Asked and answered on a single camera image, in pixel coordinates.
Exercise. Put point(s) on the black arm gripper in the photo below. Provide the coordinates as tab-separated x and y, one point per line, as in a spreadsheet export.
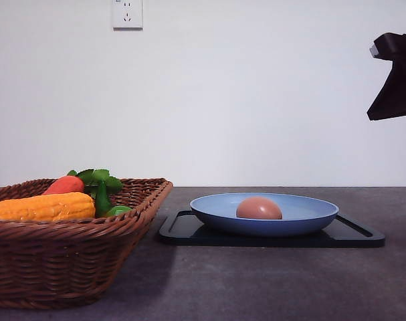
391	100

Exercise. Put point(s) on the brown egg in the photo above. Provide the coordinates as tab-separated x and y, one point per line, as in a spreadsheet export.
258	207

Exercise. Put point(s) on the blue round plate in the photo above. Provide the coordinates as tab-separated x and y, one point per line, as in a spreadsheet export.
300	215

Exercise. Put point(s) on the brown wicker basket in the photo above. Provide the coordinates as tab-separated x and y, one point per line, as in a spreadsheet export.
59	263

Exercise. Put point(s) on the black rectangular tray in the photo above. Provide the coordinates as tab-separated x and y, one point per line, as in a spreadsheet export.
183	228

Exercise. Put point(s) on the green toy leafy vegetable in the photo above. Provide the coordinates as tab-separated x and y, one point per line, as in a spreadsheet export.
101	184

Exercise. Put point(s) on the orange toy carrot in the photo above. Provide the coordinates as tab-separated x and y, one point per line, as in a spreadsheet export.
67	184

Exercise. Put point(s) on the orange toy corn cob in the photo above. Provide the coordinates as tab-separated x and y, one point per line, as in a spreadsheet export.
58	206

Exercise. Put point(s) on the white wall power socket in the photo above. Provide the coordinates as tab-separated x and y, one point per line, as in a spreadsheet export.
127	15

